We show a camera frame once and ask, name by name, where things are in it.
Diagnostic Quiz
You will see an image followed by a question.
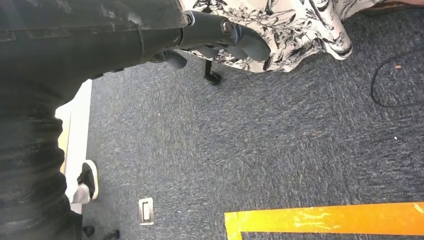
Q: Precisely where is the black power cord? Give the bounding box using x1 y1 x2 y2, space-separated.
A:
370 47 424 109

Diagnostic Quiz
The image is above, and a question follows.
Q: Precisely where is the closed silver floor outlet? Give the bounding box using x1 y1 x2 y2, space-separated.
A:
138 197 155 226

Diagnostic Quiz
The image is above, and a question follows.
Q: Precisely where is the white furniture panel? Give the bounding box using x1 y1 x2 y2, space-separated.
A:
54 79 94 215

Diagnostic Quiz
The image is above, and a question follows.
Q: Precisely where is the black white shoe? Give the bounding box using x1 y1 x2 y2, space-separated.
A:
70 159 100 205

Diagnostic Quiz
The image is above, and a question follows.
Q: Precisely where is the yellow floor tape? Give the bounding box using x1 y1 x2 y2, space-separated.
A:
224 202 424 240

